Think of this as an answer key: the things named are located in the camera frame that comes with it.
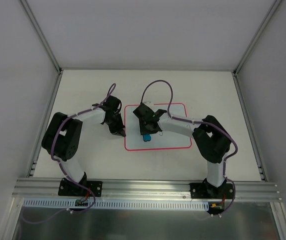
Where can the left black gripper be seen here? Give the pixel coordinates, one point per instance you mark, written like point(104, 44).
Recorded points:
point(115, 125)

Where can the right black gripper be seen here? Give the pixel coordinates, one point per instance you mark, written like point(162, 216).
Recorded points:
point(146, 129)

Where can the blue whiteboard eraser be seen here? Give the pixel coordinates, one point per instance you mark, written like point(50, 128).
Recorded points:
point(146, 137)

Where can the pink-framed whiteboard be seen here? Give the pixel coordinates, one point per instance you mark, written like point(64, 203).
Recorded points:
point(159, 141)

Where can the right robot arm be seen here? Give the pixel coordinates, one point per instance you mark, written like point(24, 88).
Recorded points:
point(211, 138)

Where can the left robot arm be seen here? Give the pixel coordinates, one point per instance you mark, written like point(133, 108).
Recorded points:
point(62, 137)

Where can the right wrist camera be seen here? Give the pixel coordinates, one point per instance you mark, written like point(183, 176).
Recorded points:
point(143, 111)

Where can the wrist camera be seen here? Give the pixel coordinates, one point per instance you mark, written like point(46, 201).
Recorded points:
point(143, 111)
point(112, 104)

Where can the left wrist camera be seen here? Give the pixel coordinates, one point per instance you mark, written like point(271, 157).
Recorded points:
point(112, 104)

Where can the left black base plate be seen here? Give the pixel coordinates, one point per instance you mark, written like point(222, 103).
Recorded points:
point(67, 188)

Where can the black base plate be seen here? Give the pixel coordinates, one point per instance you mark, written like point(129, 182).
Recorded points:
point(67, 188)
point(205, 190)

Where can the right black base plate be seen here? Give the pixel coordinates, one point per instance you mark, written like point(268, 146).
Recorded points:
point(205, 190)

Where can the white slotted cable duct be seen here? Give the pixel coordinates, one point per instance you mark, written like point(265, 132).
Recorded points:
point(116, 204)

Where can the aluminium mounting rail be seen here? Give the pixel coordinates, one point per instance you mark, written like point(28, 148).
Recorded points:
point(159, 190)

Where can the left aluminium frame post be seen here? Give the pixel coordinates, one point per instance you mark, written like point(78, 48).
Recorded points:
point(34, 23)

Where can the aluminium frame post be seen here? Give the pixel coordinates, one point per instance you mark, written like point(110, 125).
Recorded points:
point(258, 34)
point(34, 23)

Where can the right aluminium frame post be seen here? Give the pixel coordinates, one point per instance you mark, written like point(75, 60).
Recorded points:
point(258, 34)

